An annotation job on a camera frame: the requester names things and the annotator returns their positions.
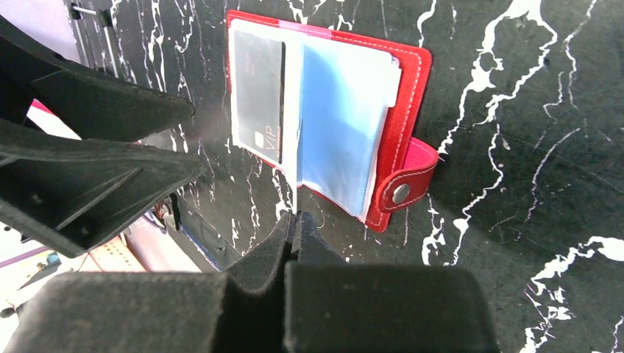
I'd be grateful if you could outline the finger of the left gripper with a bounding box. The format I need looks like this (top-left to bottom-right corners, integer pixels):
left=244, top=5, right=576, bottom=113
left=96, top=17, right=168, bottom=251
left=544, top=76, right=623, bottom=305
left=1, top=121, right=206, bottom=257
left=1, top=18, right=194, bottom=142

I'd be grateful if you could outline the black credit card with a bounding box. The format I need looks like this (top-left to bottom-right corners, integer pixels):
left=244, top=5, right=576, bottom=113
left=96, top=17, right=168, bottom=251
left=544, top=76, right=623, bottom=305
left=232, top=30, right=286, bottom=165

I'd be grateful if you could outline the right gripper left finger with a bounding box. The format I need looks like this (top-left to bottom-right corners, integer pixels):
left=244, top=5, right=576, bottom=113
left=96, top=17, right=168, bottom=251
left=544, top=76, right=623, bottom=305
left=6, top=213, right=295, bottom=352

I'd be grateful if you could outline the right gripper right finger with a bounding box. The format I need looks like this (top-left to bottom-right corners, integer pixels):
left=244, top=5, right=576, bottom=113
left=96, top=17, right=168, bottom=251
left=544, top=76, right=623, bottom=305
left=283, top=213, right=500, bottom=352

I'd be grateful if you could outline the red card holder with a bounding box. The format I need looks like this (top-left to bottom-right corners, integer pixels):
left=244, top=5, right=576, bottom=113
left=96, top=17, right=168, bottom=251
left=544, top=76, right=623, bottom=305
left=227, top=10, right=439, bottom=232

